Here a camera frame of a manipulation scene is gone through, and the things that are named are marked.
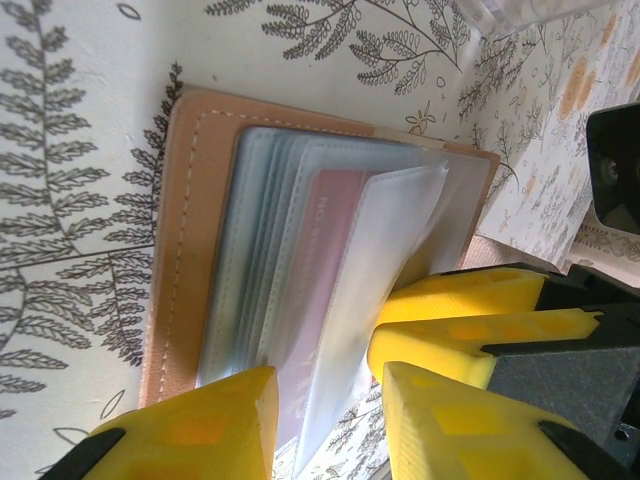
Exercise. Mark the floral table cover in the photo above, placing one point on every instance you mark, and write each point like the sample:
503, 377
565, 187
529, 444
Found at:
75, 150

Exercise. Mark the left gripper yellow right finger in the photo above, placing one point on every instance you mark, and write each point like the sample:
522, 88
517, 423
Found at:
450, 440

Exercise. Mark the pink leather card holder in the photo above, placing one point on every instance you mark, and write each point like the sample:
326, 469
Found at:
200, 225

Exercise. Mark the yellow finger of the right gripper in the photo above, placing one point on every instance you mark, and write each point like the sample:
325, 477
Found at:
465, 297
430, 345

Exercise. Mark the clear acrylic box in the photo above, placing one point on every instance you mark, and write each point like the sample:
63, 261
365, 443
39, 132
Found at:
500, 15

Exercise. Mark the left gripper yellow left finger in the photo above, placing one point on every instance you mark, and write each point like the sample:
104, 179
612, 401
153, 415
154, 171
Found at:
200, 440

